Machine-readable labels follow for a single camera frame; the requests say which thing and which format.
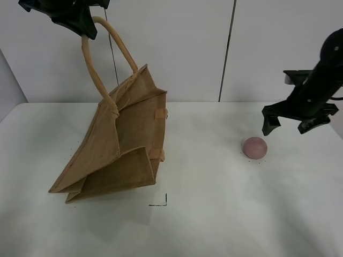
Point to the pink peach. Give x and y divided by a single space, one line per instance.
254 148

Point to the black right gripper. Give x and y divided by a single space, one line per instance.
308 101

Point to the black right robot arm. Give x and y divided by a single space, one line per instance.
330 55

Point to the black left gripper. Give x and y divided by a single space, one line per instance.
72 14

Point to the brown linen tote bag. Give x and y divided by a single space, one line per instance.
123 146

